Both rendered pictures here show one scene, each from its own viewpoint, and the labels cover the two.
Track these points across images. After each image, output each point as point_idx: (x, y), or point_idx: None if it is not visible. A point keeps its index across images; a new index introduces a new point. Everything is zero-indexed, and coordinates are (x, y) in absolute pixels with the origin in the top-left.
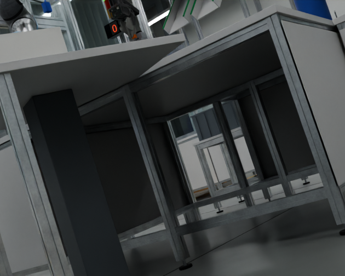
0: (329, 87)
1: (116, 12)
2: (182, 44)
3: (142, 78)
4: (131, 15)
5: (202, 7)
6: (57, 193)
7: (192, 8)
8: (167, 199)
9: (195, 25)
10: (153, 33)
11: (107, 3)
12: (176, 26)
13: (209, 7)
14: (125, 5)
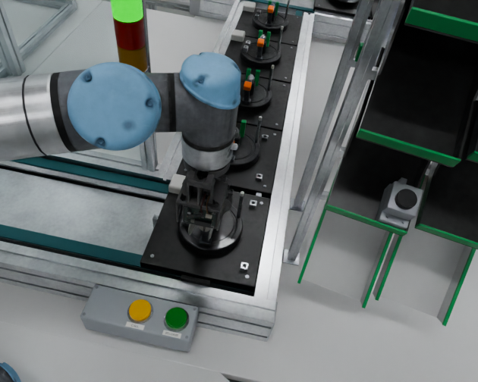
0: None
1: (200, 222)
2: (256, 133)
3: None
4: (227, 204)
5: (393, 261)
6: None
7: (384, 284)
8: None
9: (312, 156)
10: (242, 195)
11: (125, 35)
12: (322, 270)
13: (412, 286)
14: (225, 192)
